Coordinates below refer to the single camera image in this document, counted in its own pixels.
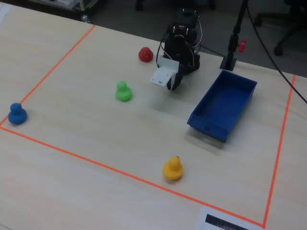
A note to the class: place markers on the black camera stand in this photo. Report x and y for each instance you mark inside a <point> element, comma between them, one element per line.
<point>232,45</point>

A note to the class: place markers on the clear plastic bottle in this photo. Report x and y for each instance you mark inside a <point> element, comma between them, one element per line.
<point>85,18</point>

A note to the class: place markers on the white paper label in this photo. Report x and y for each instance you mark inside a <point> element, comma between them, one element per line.
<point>216,220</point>

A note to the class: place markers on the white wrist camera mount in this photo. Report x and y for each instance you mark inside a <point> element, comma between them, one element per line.
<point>163,74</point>

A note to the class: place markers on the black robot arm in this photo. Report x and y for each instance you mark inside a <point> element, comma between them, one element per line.
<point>178,45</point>

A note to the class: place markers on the green rubber duck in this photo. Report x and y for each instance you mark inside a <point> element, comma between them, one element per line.
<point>123,92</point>

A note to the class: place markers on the red clamp knob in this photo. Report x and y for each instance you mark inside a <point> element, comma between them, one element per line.
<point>242,46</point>

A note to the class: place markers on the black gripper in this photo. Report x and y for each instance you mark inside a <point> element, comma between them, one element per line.
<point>180,74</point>

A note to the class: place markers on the red rubber duck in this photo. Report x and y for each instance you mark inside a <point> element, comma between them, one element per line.
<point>145,55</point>

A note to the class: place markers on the orange tape strip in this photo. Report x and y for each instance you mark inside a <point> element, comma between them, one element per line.
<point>279,148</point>
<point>134,176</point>
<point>55,68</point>

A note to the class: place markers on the blue rubber duck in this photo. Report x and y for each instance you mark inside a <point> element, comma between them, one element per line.
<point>17,115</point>

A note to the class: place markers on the blue plastic box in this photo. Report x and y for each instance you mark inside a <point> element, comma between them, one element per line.
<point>223,103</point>

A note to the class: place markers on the yellow rubber duck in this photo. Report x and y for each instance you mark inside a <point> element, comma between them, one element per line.
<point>173,169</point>

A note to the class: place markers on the black office chair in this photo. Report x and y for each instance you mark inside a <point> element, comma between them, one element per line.
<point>287,26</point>

